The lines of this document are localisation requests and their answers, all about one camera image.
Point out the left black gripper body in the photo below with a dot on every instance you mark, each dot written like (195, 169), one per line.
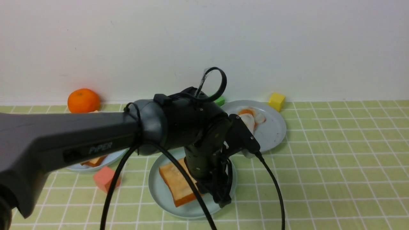
(212, 171)

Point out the toast slice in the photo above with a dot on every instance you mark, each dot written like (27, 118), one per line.
(177, 184)
(94, 162)

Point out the fried egg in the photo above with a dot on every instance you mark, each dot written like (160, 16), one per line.
(259, 118)
(249, 121)

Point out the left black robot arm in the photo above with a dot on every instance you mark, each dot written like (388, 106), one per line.
(34, 145)

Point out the centre teal plate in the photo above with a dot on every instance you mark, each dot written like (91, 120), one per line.
(162, 195)

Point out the green cube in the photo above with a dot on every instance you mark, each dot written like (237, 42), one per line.
(220, 101)

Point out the right grey plate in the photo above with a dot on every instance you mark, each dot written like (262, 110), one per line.
(269, 134)

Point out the yellow cube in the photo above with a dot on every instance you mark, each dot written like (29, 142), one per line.
(276, 101)

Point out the left blue plate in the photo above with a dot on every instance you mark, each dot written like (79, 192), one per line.
(107, 161)

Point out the salmon red cube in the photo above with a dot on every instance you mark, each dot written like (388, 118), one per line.
(103, 178)

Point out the orange fruit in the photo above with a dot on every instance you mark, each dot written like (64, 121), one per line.
(83, 101)

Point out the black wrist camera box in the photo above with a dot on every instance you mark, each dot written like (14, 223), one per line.
(240, 138)

